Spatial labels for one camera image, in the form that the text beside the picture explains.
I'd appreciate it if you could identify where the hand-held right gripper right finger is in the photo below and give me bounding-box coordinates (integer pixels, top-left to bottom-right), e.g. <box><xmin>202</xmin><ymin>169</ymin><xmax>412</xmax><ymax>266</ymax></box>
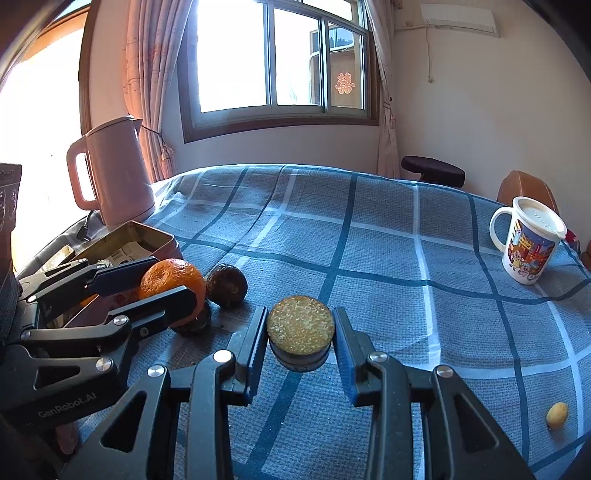
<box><xmin>332</xmin><ymin>306</ymin><xmax>536</xmax><ymax>480</ymax></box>

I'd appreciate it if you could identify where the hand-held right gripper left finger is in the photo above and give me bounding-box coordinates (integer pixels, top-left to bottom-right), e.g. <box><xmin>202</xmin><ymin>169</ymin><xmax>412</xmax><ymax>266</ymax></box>
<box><xmin>60</xmin><ymin>305</ymin><xmax>269</xmax><ymax>480</ymax></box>

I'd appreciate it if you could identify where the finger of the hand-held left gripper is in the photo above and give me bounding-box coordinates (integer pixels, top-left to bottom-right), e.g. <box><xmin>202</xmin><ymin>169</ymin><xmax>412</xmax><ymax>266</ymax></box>
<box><xmin>21</xmin><ymin>285</ymin><xmax>204</xmax><ymax>374</ymax></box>
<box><xmin>16</xmin><ymin>257</ymin><xmax>160</xmax><ymax>303</ymax></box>

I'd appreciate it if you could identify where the orange tangerine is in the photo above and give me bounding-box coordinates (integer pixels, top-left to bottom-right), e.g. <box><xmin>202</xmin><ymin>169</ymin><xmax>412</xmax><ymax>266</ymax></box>
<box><xmin>139</xmin><ymin>258</ymin><xmax>207</xmax><ymax>326</ymax></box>

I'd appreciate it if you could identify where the dark brown water chestnut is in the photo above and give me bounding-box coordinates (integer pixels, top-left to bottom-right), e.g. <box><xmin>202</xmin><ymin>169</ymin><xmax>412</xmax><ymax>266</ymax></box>
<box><xmin>205</xmin><ymin>264</ymin><xmax>247</xmax><ymax>308</ymax></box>
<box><xmin>172</xmin><ymin>300</ymin><xmax>213</xmax><ymax>337</ymax></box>

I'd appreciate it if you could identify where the rectangular metal tin box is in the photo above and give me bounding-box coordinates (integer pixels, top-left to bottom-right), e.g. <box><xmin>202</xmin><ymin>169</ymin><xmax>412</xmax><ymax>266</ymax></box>
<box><xmin>44</xmin><ymin>220</ymin><xmax>184</xmax><ymax>330</ymax></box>

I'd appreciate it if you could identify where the small yellow fruit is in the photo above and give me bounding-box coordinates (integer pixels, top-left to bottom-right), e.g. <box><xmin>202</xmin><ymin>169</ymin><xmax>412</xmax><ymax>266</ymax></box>
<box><xmin>546</xmin><ymin>401</ymin><xmax>570</xmax><ymax>431</ymax></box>

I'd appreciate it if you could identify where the person's left hand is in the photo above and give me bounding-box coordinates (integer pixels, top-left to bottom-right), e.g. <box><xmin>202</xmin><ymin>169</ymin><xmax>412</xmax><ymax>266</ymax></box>
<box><xmin>54</xmin><ymin>421</ymin><xmax>80</xmax><ymax>457</ymax></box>

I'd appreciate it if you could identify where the printed paper leaflet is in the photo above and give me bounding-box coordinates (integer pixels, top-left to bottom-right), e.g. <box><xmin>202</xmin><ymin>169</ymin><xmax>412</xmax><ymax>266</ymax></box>
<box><xmin>99</xmin><ymin>241</ymin><xmax>155</xmax><ymax>268</ymax></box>

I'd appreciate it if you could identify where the pink electric kettle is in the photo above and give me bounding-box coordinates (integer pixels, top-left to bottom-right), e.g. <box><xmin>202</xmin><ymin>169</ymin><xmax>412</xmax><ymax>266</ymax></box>
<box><xmin>67</xmin><ymin>115</ymin><xmax>156</xmax><ymax>227</ymax></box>

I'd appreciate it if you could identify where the blue plaid tablecloth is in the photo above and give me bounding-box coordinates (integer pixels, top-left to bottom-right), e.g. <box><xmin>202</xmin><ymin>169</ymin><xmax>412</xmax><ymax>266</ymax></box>
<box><xmin>14</xmin><ymin>164</ymin><xmax>591</xmax><ymax>480</ymax></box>

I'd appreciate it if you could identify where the white printed cup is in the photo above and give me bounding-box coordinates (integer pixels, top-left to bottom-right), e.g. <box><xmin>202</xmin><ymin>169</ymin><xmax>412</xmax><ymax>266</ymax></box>
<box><xmin>489</xmin><ymin>196</ymin><xmax>568</xmax><ymax>286</ymax></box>

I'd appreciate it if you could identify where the pink patterned curtain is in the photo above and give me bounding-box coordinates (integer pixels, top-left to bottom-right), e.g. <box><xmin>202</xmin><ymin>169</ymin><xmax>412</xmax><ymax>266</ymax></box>
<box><xmin>121</xmin><ymin>0</ymin><xmax>199</xmax><ymax>183</ymax></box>

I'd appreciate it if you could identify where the round dark cushioned stool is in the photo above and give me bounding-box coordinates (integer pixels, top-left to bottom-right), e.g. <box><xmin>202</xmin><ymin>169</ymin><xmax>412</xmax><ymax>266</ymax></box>
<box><xmin>401</xmin><ymin>155</ymin><xmax>466</xmax><ymax>188</ymax></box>

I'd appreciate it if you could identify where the white plastic cup lid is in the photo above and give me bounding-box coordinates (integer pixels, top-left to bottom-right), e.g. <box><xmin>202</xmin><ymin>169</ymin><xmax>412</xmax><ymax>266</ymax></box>
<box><xmin>514</xmin><ymin>196</ymin><xmax>568</xmax><ymax>241</ymax></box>

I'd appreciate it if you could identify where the sliding glass window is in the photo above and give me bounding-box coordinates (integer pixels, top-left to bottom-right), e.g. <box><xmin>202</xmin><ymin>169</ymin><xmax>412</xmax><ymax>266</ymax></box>
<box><xmin>178</xmin><ymin>0</ymin><xmax>382</xmax><ymax>144</ymax></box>

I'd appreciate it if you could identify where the pale narrow curtain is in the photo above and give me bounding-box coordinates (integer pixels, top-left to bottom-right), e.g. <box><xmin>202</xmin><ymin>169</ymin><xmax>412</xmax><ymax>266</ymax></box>
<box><xmin>365</xmin><ymin>0</ymin><xmax>402</xmax><ymax>178</ymax></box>

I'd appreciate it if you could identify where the brown leather armchair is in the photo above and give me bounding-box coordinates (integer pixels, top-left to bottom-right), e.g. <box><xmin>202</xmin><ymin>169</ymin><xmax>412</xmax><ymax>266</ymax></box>
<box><xmin>496</xmin><ymin>170</ymin><xmax>559</xmax><ymax>215</ymax></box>

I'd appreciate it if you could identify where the black kettle power cord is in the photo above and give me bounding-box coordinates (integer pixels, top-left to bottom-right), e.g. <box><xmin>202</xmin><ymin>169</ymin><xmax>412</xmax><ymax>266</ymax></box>
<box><xmin>76</xmin><ymin>210</ymin><xmax>100</xmax><ymax>243</ymax></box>

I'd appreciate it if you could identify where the white wall air conditioner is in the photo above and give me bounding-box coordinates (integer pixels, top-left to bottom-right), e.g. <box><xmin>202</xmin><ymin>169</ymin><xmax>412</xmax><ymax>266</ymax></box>
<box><xmin>420</xmin><ymin>2</ymin><xmax>501</xmax><ymax>38</ymax></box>

